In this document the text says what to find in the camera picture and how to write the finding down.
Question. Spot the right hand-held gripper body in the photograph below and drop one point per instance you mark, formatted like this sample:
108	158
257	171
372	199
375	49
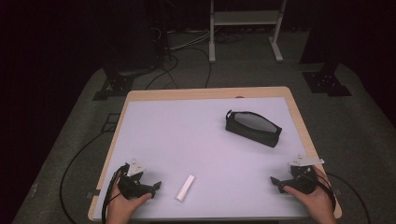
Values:
301	179

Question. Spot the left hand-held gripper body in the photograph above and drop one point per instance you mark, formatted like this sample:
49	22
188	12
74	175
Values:
132	186

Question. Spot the white eraser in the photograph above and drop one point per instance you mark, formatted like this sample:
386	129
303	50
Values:
185	188

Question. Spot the black pencil case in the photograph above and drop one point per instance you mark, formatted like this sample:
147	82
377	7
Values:
252	128

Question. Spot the person's left hand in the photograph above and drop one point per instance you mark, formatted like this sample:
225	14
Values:
123	207

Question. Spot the person's right hand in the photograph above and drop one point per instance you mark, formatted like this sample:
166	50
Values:
313	202

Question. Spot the white table mat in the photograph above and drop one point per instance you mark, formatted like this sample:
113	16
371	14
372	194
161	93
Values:
199	140

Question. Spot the black stand base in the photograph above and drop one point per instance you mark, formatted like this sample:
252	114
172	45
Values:
327	81
116	84

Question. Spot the white metal stand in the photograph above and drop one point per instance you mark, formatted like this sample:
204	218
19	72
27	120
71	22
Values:
246	18

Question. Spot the black floor frame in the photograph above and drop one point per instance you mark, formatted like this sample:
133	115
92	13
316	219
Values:
110	123

